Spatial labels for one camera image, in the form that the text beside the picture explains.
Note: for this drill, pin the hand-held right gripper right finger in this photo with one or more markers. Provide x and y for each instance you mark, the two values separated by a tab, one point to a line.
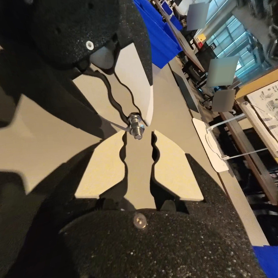
176	173

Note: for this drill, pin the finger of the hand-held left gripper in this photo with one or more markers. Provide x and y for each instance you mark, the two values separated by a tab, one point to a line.
109	92
136	76

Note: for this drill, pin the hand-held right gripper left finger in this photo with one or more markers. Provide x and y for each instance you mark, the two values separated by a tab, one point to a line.
102	171

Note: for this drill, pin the large blue plastic bin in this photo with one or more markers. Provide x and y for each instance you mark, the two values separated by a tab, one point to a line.
160	43

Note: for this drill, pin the silver hex nut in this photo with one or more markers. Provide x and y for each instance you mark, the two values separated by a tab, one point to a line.
139	127

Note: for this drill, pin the silver hex bolt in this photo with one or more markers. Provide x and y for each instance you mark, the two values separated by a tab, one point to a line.
137	134

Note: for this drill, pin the wooden office desk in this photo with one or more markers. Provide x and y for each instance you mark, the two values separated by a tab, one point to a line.
189	50

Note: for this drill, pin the small blue bin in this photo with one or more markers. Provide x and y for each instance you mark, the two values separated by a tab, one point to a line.
167	8
176	22

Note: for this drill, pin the instruction poster board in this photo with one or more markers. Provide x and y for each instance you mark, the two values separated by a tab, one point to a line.
267	100

